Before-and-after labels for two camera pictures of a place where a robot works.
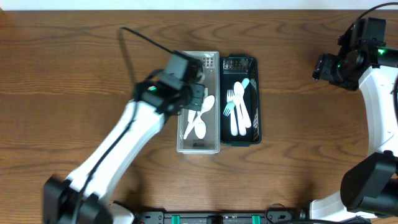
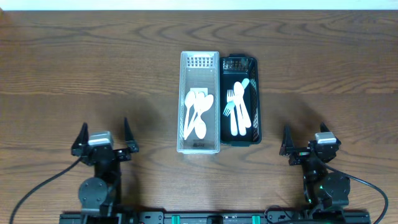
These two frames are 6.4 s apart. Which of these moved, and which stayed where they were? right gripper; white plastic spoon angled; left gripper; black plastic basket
Moved: left gripper; right gripper
Stayed: white plastic spoon angled; black plastic basket
